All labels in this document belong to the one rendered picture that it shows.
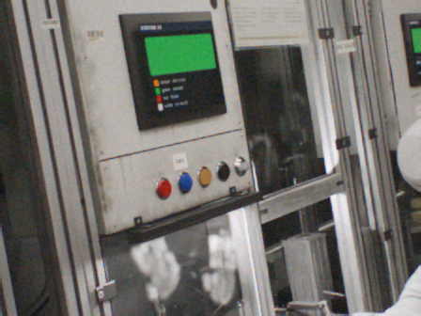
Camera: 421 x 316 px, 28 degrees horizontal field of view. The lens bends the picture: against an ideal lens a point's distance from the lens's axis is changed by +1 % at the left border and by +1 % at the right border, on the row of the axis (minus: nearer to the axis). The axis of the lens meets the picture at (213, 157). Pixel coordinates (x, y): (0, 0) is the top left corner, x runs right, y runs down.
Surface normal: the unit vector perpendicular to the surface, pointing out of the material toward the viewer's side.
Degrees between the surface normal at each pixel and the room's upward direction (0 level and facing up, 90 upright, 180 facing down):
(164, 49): 90
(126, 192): 90
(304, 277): 90
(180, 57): 90
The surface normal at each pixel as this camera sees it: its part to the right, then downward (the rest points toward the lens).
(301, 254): -0.59, 0.15
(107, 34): 0.78, -0.09
